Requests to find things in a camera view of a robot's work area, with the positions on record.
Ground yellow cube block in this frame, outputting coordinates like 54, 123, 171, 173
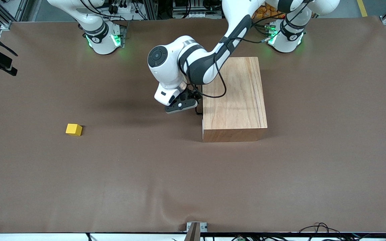
66, 124, 83, 136

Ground wooden cabinet box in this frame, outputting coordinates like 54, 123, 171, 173
201, 57, 268, 143

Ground orange snack bags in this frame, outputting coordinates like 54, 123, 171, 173
252, 3, 285, 19

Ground power strip with plugs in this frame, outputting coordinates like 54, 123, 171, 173
108, 0, 128, 14

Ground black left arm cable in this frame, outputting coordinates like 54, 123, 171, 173
193, 18, 282, 99

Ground black loose cable bundle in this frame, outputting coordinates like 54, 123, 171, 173
297, 222, 386, 241

